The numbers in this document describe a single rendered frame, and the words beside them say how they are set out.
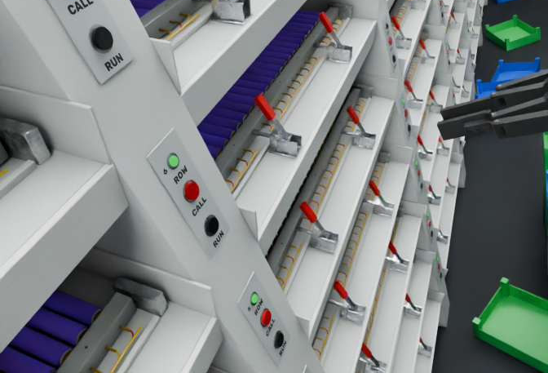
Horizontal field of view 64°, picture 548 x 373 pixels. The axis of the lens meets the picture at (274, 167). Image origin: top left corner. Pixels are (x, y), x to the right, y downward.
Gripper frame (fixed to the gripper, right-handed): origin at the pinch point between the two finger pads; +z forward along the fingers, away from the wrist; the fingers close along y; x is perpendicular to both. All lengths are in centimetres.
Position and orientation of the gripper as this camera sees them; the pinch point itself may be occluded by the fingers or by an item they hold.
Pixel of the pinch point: (465, 118)
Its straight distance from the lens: 69.5
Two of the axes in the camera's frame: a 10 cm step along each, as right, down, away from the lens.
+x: -5.1, -7.6, -4.1
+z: -7.7, 1.9, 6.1
